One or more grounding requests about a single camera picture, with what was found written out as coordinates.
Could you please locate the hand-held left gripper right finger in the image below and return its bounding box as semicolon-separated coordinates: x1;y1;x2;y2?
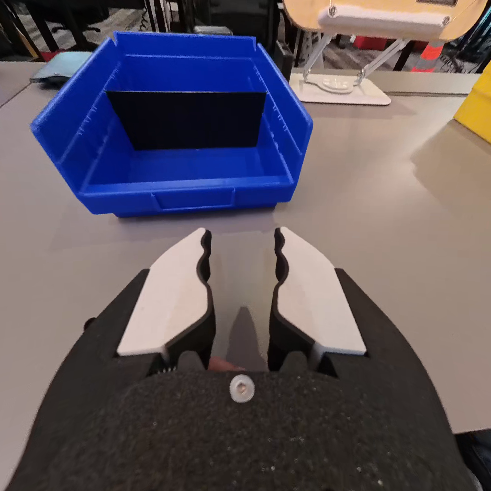
267;226;367;372

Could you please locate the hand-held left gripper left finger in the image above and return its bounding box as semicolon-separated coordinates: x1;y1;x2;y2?
116;227;216;371

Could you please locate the blue plastic storage bin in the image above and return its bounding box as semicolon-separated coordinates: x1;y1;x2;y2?
31;31;313;218

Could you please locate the black bin divider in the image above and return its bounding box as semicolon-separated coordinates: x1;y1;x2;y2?
105;91;267;151

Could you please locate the small black box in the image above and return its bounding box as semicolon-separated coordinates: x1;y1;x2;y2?
274;40;294;81

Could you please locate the yellow plastic storage bin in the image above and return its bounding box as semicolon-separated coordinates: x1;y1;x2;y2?
454;71;491;144

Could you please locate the dark grey pouch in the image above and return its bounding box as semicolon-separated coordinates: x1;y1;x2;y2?
30;52;93;84

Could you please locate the orange traffic cone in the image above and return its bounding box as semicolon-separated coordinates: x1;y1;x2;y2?
411;41;445;73

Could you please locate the wooden book stand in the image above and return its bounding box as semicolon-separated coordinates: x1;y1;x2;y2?
283;0;488;106

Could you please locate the black office chair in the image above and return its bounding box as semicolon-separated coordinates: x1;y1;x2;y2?
23;0;112;50

